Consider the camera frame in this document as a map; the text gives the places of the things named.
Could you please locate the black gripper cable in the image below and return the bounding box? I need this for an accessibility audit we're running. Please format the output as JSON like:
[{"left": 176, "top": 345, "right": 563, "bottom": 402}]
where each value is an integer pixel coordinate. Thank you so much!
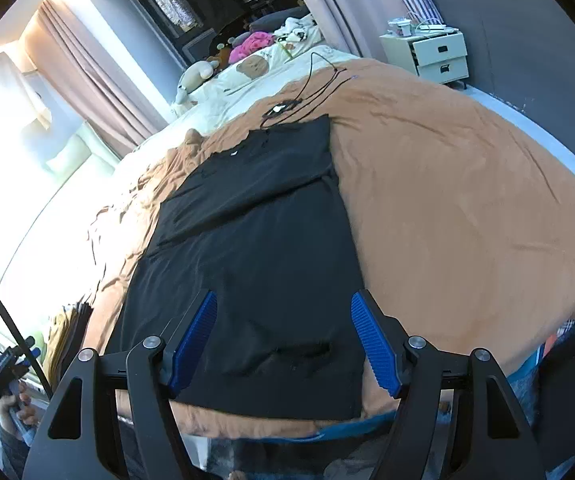
[{"left": 0, "top": 249, "right": 56, "bottom": 401}]

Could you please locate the pink clothing pile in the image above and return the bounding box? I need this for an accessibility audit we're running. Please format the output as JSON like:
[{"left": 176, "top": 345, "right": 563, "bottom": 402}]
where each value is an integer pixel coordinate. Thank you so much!
[{"left": 229, "top": 32, "right": 274, "bottom": 64}]

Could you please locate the black cable with device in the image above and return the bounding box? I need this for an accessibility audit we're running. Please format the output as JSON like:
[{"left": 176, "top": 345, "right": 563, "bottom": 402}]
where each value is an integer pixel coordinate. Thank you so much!
[{"left": 258, "top": 51, "right": 359, "bottom": 129}]

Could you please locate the black t-shirt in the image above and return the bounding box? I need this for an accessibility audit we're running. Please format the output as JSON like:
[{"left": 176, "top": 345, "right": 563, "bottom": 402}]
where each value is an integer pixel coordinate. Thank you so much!
[{"left": 107, "top": 116, "right": 365, "bottom": 420}]

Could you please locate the person's left hand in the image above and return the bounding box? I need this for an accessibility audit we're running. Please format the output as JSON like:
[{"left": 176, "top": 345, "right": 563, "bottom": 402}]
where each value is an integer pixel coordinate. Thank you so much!
[{"left": 0, "top": 388, "right": 39, "bottom": 441}]

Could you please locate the striped bag on cabinet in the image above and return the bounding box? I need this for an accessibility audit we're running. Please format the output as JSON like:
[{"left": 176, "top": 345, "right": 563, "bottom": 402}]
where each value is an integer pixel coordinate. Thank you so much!
[{"left": 402, "top": 0, "right": 447, "bottom": 32}]

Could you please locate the white bedside cabinet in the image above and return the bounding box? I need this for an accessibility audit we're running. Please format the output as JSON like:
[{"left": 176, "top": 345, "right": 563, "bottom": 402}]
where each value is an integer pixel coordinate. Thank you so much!
[{"left": 380, "top": 27, "right": 470, "bottom": 84}]

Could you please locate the orange-brown blanket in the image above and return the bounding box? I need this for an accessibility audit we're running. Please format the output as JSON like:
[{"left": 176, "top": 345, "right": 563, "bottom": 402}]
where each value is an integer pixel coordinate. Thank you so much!
[{"left": 84, "top": 58, "right": 575, "bottom": 438}]

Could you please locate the cream bear print bedding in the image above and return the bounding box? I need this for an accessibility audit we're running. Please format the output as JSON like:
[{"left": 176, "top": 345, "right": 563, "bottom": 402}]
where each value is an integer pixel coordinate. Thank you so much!
[{"left": 169, "top": 41, "right": 363, "bottom": 137}]

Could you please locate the beige plush toy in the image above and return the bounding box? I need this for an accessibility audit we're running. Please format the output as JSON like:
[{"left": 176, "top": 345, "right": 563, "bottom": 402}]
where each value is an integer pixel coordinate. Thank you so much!
[{"left": 174, "top": 60, "right": 219, "bottom": 105}]

